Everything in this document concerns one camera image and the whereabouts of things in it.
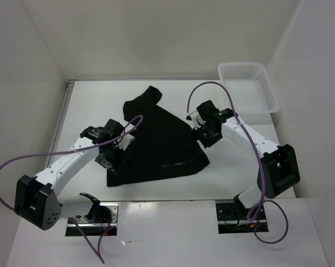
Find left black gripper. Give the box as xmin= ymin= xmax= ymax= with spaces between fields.
xmin=94 ymin=141 xmax=131 ymax=175

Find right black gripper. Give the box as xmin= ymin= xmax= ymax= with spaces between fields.
xmin=185 ymin=120 xmax=223 ymax=155

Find black shorts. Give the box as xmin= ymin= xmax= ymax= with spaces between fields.
xmin=107 ymin=86 xmax=209 ymax=187

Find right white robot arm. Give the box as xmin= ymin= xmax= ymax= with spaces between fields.
xmin=186 ymin=100 xmax=300 ymax=220

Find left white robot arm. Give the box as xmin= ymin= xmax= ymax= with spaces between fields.
xmin=14 ymin=120 xmax=124 ymax=230

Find white perforated plastic basket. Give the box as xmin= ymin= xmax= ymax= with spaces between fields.
xmin=218 ymin=62 xmax=280 ymax=114

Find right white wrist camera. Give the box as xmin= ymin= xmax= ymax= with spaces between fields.
xmin=186 ymin=111 xmax=206 ymax=130

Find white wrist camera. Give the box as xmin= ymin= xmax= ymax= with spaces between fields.
xmin=116 ymin=134 xmax=135 ymax=151
xmin=186 ymin=111 xmax=206 ymax=130

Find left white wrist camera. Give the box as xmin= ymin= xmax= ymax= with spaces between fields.
xmin=116 ymin=134 xmax=135 ymax=151

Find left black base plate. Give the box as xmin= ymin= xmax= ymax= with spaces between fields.
xmin=74 ymin=202 xmax=119 ymax=236

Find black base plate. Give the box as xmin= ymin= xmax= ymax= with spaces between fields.
xmin=74 ymin=202 xmax=119 ymax=236
xmin=216 ymin=200 xmax=269 ymax=234

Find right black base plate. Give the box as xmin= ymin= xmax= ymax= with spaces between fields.
xmin=216 ymin=200 xmax=269 ymax=234

